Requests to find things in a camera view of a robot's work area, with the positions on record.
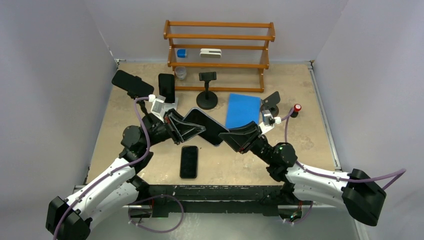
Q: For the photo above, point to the black phone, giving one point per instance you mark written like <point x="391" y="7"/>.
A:
<point x="166" y="84"/>
<point x="212" y="127"/>
<point x="134" y="86"/>

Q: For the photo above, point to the black smartphone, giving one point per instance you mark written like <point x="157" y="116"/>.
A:
<point x="189" y="162"/>

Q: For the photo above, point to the white rectangular device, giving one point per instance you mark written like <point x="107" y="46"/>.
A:
<point x="210" y="53"/>

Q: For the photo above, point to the red capped black bottle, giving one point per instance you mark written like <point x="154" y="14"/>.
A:
<point x="296" y="109"/>

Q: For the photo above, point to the blue small box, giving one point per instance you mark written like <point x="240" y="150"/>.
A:
<point x="182" y="53"/>

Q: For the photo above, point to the white folding phone stand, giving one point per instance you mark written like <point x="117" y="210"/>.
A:
<point x="173" y="105"/>

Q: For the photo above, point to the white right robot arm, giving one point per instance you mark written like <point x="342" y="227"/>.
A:
<point x="355" y="191"/>

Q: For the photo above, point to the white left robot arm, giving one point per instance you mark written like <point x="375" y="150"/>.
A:
<point x="74" y="217"/>

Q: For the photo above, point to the black phone on white stand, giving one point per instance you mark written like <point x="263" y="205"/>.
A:
<point x="166" y="84"/>

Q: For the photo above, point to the orange wooden shelf rack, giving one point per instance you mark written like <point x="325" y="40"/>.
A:
<point x="195" y="61"/>

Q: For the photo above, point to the black round-base phone stand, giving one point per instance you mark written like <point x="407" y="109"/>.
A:
<point x="207" y="99"/>

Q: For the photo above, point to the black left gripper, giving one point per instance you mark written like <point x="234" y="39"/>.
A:
<point x="178" y="128"/>

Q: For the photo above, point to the clear plastic cup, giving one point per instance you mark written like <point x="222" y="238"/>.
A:
<point x="180" y="72"/>

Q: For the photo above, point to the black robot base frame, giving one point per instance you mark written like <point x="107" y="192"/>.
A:
<point x="215" y="198"/>

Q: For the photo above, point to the blue rectangular mat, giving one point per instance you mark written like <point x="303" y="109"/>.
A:
<point x="242" y="109"/>

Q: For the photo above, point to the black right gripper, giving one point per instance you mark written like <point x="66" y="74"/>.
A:
<point x="241" y="138"/>

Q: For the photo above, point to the black phone on tripod stand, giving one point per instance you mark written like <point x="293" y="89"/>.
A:
<point x="134" y="86"/>

